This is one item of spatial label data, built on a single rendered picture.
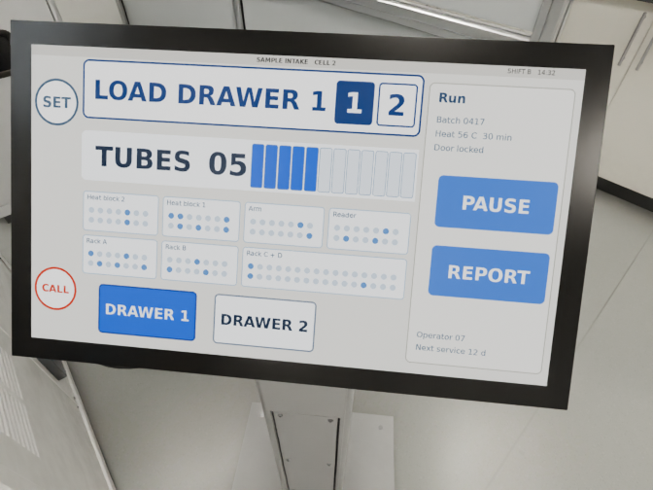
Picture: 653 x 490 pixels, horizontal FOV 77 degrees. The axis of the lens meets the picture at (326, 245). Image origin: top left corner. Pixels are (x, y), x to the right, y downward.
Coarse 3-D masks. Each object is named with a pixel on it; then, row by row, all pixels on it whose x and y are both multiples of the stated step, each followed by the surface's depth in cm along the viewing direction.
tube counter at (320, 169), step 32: (224, 160) 36; (256, 160) 36; (288, 160) 36; (320, 160) 35; (352, 160) 35; (384, 160) 35; (416, 160) 35; (288, 192) 36; (320, 192) 36; (352, 192) 36; (384, 192) 35
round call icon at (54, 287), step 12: (36, 264) 38; (48, 264) 38; (36, 276) 38; (48, 276) 38; (60, 276) 38; (72, 276) 38; (36, 288) 38; (48, 288) 38; (60, 288) 38; (72, 288) 38; (36, 300) 39; (48, 300) 38; (60, 300) 38; (72, 300) 38; (72, 312) 38
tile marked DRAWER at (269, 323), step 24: (216, 312) 37; (240, 312) 37; (264, 312) 37; (288, 312) 37; (312, 312) 37; (216, 336) 38; (240, 336) 37; (264, 336) 37; (288, 336) 37; (312, 336) 37
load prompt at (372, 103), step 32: (96, 64) 36; (128, 64) 36; (160, 64) 36; (192, 64) 36; (96, 96) 36; (128, 96) 36; (160, 96) 36; (192, 96) 36; (224, 96) 36; (256, 96) 35; (288, 96) 35; (320, 96) 35; (352, 96) 35; (384, 96) 35; (416, 96) 34; (288, 128) 35; (320, 128) 35; (352, 128) 35; (384, 128) 35; (416, 128) 35
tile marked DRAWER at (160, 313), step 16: (112, 288) 38; (128, 288) 38; (144, 288) 38; (160, 288) 38; (112, 304) 38; (128, 304) 38; (144, 304) 38; (160, 304) 38; (176, 304) 38; (192, 304) 37; (112, 320) 38; (128, 320) 38; (144, 320) 38; (160, 320) 38; (176, 320) 38; (192, 320) 38; (144, 336) 38; (160, 336) 38; (176, 336) 38; (192, 336) 38
